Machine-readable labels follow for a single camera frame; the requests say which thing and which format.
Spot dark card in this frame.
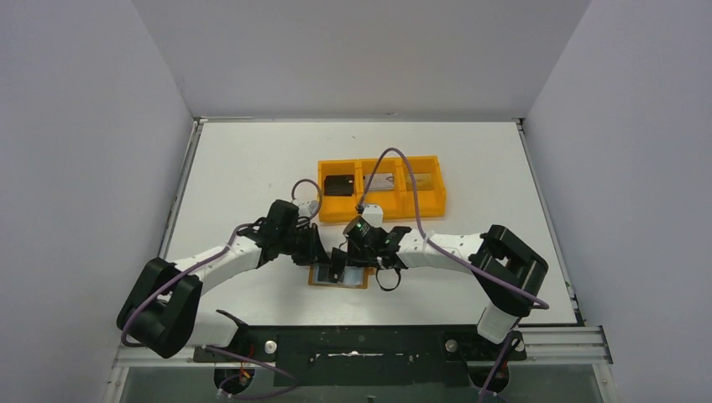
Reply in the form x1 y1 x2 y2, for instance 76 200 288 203
317 266 345 284

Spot tan leather card holder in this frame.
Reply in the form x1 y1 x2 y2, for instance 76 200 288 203
307 265 374 290

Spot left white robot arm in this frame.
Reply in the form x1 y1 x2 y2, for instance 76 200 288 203
117 200 330 359

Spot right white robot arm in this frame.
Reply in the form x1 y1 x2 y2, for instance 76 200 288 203
343 216 549 359

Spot silver credit card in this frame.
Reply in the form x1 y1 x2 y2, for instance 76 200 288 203
364 173 395 192

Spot black credit card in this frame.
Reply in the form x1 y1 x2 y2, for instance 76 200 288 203
323 175 354 197

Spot orange three-compartment tray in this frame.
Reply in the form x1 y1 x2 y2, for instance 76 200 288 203
317 155 447 223

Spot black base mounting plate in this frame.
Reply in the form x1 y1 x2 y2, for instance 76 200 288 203
194 323 527 392

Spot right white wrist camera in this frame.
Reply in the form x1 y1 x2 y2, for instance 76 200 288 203
358 203 385 227

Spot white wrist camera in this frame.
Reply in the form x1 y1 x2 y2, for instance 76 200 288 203
358 203 385 227
294 200 320 220

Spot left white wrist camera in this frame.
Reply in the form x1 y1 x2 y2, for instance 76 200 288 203
294 200 320 220

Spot aluminium frame rail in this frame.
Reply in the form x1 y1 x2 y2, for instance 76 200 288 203
102 118 207 402

